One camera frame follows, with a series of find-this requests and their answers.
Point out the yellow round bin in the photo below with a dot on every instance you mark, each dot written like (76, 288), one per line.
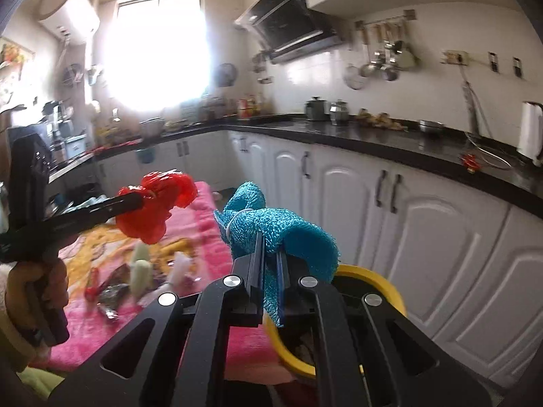
(369, 277)

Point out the white crumpled wrapper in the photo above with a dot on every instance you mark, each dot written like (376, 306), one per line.
(182, 267)

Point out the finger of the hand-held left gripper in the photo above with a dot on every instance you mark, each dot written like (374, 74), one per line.
(97, 212)

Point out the small red ornament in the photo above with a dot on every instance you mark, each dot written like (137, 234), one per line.
(470, 162)

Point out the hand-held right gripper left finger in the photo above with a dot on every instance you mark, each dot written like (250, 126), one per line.
(259, 263)

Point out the kitchen window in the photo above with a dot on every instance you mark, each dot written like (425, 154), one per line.
(157, 51)

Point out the small red wrapper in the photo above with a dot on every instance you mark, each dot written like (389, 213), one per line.
(91, 286)

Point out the crumpled brown rag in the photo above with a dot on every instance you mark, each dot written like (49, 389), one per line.
(379, 119)

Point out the white electric kettle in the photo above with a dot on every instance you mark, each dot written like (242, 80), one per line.
(530, 131)

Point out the dark slotted spoon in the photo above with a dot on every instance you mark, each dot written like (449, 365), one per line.
(398, 47)

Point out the pale green scraper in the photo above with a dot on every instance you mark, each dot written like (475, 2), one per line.
(408, 60)

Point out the group of condiment bottles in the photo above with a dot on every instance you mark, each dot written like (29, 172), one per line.
(248, 106)

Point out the steel mesh strainer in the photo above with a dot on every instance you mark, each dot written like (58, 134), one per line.
(352, 77)

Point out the person's left hand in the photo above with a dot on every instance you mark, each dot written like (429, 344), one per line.
(17, 292)

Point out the pink printed blanket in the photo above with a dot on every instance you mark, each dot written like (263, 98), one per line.
(203, 220)

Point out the round wall fan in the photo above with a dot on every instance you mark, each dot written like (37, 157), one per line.
(225, 74)

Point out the grey-green lidded pot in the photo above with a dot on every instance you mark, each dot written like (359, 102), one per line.
(316, 108)

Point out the white water heater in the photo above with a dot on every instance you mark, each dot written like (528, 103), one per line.
(68, 8)

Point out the white lower kitchen cabinets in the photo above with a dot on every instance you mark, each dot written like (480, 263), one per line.
(339, 195)

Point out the wall utensil rail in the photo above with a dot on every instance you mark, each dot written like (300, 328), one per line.
(384, 20)

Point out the blue hanging basket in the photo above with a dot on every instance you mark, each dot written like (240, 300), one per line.
(146, 154)

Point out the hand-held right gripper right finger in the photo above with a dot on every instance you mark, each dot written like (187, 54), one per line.
(281, 288)

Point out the steel lidded pot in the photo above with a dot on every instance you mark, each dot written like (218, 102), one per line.
(339, 112)

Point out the wall poster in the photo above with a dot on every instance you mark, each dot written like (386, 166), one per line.
(12, 59)

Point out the wall power socket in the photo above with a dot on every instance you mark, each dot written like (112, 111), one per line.
(456, 57)

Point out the large steel pot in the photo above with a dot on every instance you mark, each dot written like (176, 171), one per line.
(152, 127)

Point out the silver foil wrapper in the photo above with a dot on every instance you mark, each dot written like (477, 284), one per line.
(111, 299)

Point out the person's left forearm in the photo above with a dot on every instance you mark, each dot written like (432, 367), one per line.
(25, 369)

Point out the red plastic bag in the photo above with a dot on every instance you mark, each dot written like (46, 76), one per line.
(157, 207)

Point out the steel bowl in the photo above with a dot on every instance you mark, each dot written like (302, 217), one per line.
(430, 127)

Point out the steel ladle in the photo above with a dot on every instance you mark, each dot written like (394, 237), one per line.
(370, 68)
(389, 73)

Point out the purple candy wrapper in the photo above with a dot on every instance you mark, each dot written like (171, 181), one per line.
(119, 273)

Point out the blue mesh scrubber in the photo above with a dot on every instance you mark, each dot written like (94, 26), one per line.
(271, 224)

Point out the black range hood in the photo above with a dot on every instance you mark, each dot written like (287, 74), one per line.
(288, 25)

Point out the dark glass bottle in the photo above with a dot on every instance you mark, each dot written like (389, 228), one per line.
(58, 146)

